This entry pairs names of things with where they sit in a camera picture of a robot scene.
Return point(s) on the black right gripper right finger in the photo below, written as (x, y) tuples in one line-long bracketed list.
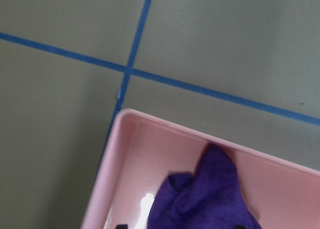
[(240, 227)]

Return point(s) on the purple microfiber cloth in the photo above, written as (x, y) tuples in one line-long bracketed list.
[(209, 199)]

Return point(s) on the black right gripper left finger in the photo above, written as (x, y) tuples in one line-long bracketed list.
[(121, 226)]

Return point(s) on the pink plastic tray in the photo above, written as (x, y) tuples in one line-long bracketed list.
[(142, 150)]

